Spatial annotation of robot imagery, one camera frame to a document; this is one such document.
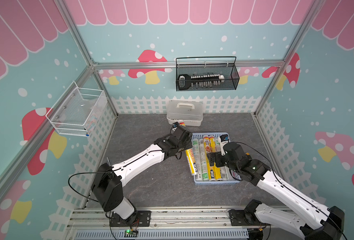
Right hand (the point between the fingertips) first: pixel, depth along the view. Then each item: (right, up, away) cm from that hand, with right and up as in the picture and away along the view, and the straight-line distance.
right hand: (214, 153), depth 77 cm
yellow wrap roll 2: (-1, -10, +6) cm, 12 cm away
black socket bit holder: (-15, +41, +12) cm, 46 cm away
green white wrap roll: (-7, +1, +19) cm, 20 cm away
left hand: (-13, +4, +4) cm, 14 cm away
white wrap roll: (-4, -10, +10) cm, 15 cm away
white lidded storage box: (-11, +25, +29) cm, 40 cm away
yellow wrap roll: (-11, -9, 0) cm, 14 cm away
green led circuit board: (-43, -39, -5) cm, 58 cm away
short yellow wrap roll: (-17, +16, +5) cm, 24 cm away
